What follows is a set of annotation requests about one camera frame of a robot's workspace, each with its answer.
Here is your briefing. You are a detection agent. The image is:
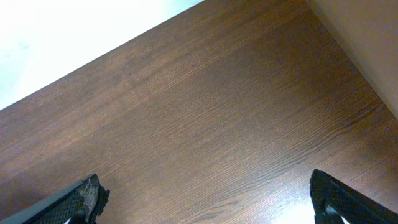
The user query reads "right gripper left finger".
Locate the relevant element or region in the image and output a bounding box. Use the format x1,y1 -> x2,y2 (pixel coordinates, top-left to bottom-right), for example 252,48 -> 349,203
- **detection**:
1,174 -> 110,224

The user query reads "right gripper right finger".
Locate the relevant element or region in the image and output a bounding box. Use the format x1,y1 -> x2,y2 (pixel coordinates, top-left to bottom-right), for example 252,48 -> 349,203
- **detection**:
310,169 -> 397,224

